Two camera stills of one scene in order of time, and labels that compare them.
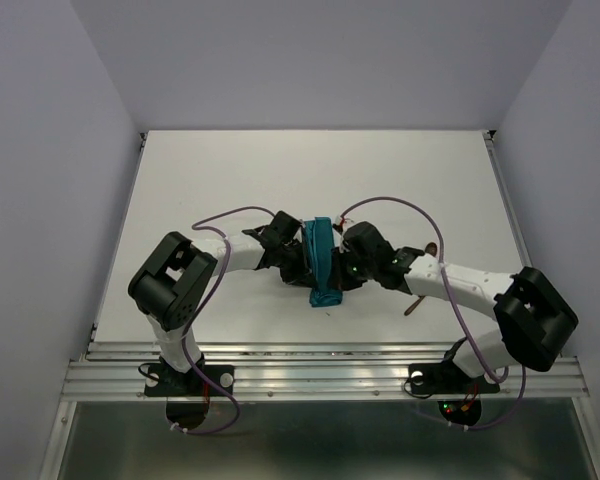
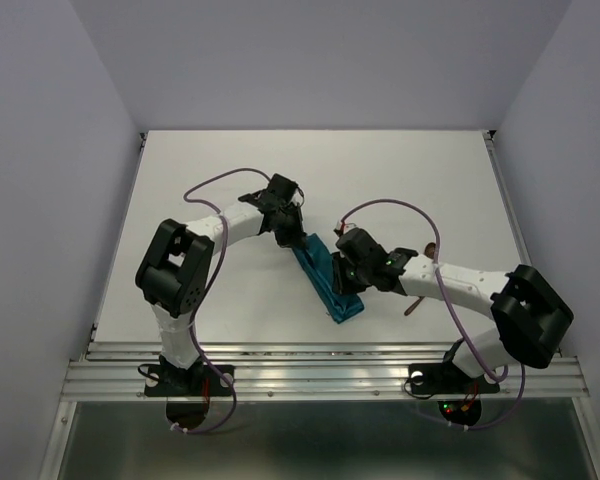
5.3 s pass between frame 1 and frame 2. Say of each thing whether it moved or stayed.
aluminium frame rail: stayed
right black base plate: stayed
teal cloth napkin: moved
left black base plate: stayed
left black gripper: moved
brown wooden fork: stayed
